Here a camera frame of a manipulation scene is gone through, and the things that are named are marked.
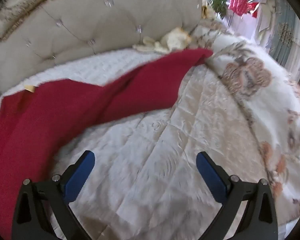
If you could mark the beige tufted headboard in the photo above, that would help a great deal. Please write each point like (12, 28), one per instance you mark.
(58, 31)

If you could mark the green potted plant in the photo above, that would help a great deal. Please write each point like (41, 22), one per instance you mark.
(219, 7)

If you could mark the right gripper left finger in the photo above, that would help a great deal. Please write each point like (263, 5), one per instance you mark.
(30, 220)

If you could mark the floral white duvet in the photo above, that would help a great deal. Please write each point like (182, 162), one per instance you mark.
(242, 108)

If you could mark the white quilted bedspread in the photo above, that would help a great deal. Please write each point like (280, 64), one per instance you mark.
(97, 70)

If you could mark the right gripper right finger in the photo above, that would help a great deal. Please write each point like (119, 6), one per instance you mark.
(259, 219)

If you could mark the teal patterned curtain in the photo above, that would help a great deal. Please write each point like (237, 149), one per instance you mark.
(285, 43)

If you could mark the red knit garment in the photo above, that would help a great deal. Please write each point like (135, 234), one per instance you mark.
(35, 125)

